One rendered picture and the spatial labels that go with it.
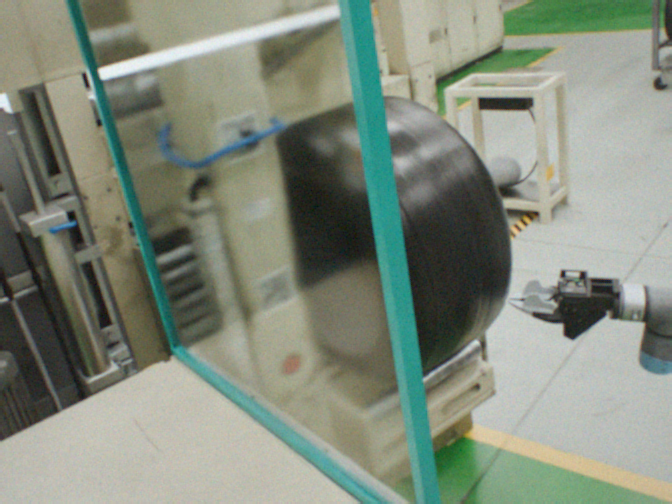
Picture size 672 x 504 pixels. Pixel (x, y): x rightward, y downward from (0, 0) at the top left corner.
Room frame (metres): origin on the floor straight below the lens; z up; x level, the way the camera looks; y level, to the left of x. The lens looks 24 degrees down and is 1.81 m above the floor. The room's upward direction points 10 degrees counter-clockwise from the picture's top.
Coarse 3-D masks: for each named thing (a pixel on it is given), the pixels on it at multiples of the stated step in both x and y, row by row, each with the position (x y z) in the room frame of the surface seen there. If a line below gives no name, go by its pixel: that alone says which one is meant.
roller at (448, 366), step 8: (472, 344) 1.37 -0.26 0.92; (480, 344) 1.38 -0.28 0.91; (456, 352) 1.35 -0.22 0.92; (464, 352) 1.35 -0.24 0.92; (472, 352) 1.36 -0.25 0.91; (480, 352) 1.37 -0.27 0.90; (448, 360) 1.33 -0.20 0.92; (456, 360) 1.33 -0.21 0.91; (464, 360) 1.34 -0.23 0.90; (472, 360) 1.36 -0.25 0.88; (432, 368) 1.31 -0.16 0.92; (440, 368) 1.31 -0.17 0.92; (448, 368) 1.32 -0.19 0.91; (456, 368) 1.33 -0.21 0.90; (424, 376) 1.29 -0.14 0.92; (432, 376) 1.29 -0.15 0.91; (440, 376) 1.30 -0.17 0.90; (424, 384) 1.28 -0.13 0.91; (432, 384) 1.29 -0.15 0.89
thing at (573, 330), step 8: (592, 312) 1.26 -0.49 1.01; (600, 312) 1.25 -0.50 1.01; (584, 320) 1.27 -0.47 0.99; (592, 320) 1.26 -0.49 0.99; (600, 320) 1.26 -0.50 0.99; (568, 328) 1.30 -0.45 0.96; (576, 328) 1.28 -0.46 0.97; (584, 328) 1.28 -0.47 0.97; (568, 336) 1.30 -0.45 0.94; (576, 336) 1.29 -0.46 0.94
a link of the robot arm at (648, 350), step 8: (648, 328) 1.24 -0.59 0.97; (648, 336) 1.23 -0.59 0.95; (656, 336) 1.22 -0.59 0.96; (664, 336) 1.21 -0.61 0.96; (640, 344) 1.26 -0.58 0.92; (648, 344) 1.23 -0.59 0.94; (656, 344) 1.22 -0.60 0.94; (664, 344) 1.21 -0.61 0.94; (640, 352) 1.25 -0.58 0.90; (648, 352) 1.23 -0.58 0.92; (656, 352) 1.22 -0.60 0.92; (664, 352) 1.21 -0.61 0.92; (640, 360) 1.25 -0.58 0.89; (648, 360) 1.23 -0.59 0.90; (656, 360) 1.22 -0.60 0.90; (664, 360) 1.21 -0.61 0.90; (648, 368) 1.23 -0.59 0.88; (656, 368) 1.22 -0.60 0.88; (664, 368) 1.21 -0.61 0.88
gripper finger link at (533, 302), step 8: (528, 296) 1.28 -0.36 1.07; (536, 296) 1.27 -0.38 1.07; (512, 304) 1.31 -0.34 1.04; (520, 304) 1.30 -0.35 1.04; (528, 304) 1.29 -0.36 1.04; (536, 304) 1.28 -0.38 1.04; (544, 304) 1.28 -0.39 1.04; (552, 304) 1.27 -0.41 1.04; (528, 312) 1.29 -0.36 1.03; (544, 312) 1.27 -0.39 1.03; (552, 312) 1.27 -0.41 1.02
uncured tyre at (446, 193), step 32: (384, 96) 1.48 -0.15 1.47; (416, 128) 1.34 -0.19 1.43; (448, 128) 1.36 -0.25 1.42; (416, 160) 1.26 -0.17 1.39; (448, 160) 1.28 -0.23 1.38; (480, 160) 1.32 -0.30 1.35; (416, 192) 1.21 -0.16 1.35; (448, 192) 1.23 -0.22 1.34; (480, 192) 1.26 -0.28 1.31; (416, 224) 1.17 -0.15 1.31; (448, 224) 1.20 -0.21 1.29; (480, 224) 1.23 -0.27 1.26; (416, 256) 1.15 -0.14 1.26; (448, 256) 1.17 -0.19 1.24; (480, 256) 1.21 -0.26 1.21; (512, 256) 1.26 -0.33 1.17; (416, 288) 1.15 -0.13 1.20; (448, 288) 1.16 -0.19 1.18; (480, 288) 1.20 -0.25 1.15; (416, 320) 1.15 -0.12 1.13; (448, 320) 1.16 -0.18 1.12; (480, 320) 1.23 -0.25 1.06; (448, 352) 1.22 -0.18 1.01
